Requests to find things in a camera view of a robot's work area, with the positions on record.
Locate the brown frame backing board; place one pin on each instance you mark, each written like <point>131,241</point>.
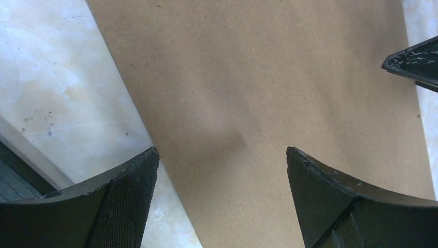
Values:
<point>225,87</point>

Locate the black picture frame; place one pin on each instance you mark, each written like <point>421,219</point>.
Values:
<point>19,180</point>

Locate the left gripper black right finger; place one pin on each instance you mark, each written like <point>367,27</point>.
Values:
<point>335,209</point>

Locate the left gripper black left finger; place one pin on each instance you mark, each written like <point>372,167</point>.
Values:
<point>107,210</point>

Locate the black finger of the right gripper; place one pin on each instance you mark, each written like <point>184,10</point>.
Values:
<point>418,62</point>

